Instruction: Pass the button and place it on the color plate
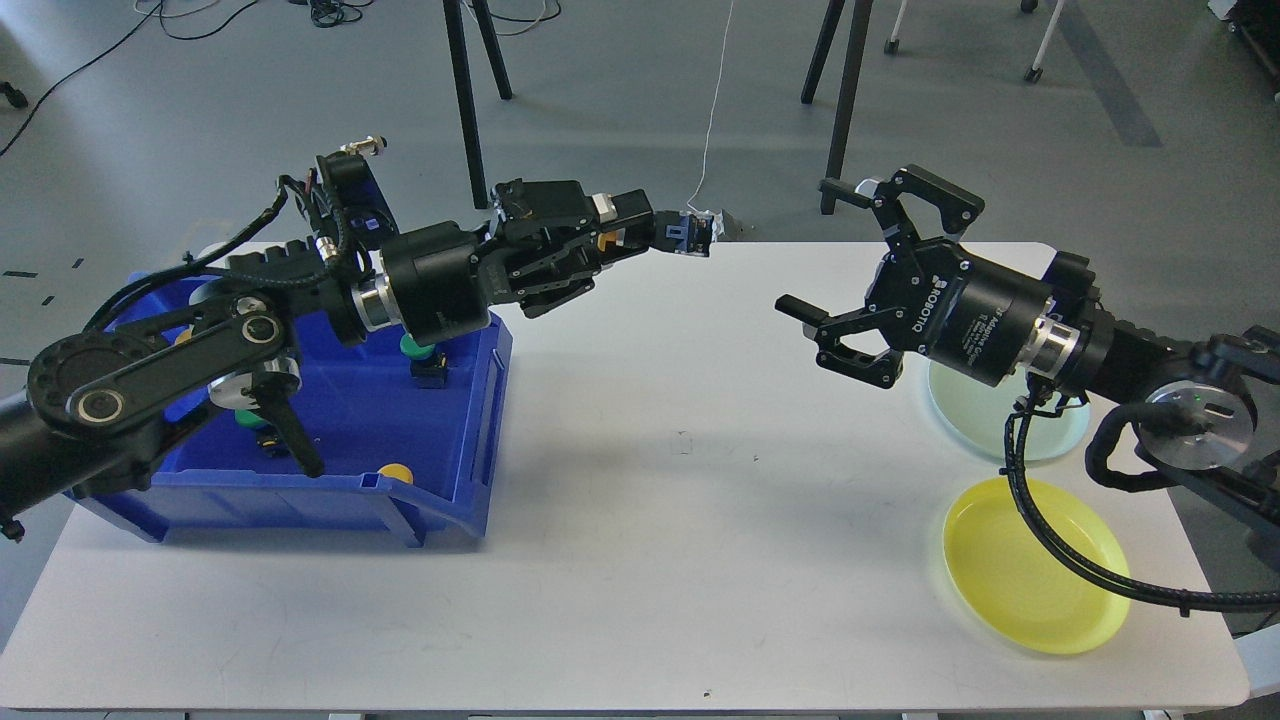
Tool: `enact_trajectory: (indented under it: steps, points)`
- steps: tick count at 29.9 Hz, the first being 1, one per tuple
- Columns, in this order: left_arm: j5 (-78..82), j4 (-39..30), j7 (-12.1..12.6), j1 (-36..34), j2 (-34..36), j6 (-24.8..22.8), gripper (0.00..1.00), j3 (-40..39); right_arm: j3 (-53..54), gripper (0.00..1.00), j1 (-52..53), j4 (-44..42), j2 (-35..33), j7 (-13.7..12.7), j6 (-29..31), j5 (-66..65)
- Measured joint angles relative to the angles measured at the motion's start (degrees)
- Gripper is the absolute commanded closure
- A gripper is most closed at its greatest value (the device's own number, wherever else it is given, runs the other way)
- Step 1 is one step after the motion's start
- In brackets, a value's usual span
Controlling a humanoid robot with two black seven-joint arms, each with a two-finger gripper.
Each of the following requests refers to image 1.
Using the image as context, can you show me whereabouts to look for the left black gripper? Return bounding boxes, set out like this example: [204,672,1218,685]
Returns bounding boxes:
[380,179,657,346]

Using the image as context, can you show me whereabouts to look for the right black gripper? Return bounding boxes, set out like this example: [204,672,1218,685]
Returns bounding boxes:
[774,165,1056,391]

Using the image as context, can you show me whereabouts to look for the yellow push button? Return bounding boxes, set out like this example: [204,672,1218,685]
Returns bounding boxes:
[596,210,724,264]
[378,462,415,486]

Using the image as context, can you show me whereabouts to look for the green push button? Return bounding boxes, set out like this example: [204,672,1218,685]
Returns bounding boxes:
[399,333,449,389]
[233,409,291,457]

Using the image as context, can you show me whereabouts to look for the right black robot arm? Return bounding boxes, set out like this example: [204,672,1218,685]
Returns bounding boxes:
[776,165,1277,615]

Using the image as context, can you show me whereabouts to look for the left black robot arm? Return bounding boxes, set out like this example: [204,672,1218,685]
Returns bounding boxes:
[1,136,728,541]

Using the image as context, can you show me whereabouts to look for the light green plate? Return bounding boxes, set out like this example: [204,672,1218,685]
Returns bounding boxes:
[928,363,1091,464]

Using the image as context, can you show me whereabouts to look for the yellow push button front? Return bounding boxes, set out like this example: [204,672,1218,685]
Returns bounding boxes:
[378,462,415,486]

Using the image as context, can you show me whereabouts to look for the yellow plate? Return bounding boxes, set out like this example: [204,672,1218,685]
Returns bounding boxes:
[942,477,1132,656]

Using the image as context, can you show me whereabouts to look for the blue plastic bin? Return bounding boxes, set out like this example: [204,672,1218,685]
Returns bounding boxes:
[79,309,512,547]

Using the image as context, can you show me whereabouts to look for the left black tripod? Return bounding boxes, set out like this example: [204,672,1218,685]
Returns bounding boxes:
[440,0,515,210]

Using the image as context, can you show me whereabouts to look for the black tripod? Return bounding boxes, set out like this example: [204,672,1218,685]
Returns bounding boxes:
[800,1,876,181]
[440,0,515,210]

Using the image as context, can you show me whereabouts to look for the right black tripod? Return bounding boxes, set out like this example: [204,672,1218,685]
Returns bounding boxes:
[800,1,876,181]

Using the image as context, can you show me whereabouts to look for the white cable with plug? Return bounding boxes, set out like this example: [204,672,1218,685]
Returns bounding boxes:
[685,0,746,242]

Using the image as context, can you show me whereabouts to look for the black floor cables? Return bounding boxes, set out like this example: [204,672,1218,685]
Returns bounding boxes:
[0,0,563,159]

